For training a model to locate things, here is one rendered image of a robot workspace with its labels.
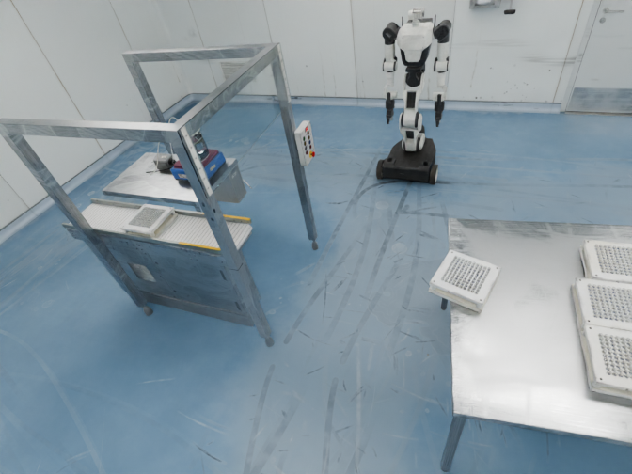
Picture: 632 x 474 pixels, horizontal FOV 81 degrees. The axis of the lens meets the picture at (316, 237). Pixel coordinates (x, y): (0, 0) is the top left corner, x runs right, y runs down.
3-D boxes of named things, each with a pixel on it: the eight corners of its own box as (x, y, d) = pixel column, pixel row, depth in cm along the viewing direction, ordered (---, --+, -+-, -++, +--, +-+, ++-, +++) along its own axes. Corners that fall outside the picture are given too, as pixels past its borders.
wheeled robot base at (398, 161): (394, 147, 423) (394, 119, 401) (442, 150, 404) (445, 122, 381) (379, 179, 383) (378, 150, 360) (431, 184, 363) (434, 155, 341)
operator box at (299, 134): (315, 153, 274) (309, 120, 256) (308, 165, 263) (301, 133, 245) (308, 152, 276) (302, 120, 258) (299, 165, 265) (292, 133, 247)
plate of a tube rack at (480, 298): (500, 269, 175) (501, 266, 173) (481, 307, 162) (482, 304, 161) (450, 251, 187) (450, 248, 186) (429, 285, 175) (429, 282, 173)
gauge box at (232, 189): (247, 192, 215) (237, 163, 202) (239, 203, 208) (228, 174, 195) (215, 189, 222) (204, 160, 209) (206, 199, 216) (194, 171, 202)
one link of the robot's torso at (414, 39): (400, 56, 340) (401, 13, 316) (438, 56, 328) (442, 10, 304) (392, 70, 322) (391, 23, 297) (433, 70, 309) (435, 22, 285)
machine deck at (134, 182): (238, 165, 202) (235, 158, 199) (200, 208, 177) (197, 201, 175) (149, 158, 223) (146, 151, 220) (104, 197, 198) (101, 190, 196)
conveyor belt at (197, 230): (253, 230, 230) (251, 224, 227) (233, 260, 213) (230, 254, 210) (94, 208, 276) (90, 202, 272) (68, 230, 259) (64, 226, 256)
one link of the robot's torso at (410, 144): (404, 142, 387) (401, 108, 347) (423, 144, 380) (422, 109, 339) (401, 154, 382) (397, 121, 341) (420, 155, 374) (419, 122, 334)
